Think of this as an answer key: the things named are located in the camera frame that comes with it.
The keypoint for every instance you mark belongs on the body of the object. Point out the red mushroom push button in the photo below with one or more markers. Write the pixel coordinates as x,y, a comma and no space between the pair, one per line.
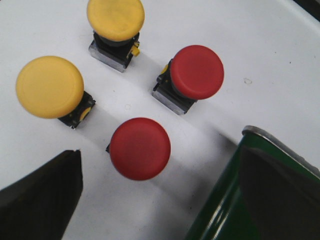
139,149
195,73

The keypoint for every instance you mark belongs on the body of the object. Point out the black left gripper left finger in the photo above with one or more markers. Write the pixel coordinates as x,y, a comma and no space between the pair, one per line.
40,205

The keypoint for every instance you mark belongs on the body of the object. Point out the push button switch base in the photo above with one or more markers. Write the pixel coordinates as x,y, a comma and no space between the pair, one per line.
116,28

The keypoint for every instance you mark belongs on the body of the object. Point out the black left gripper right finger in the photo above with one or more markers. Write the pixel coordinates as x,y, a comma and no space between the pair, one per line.
283,204

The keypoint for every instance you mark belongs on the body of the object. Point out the green conveyor belt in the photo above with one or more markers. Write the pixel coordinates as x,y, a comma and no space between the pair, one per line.
225,215

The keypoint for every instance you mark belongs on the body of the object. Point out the black push button switch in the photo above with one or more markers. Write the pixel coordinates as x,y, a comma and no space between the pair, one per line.
51,87

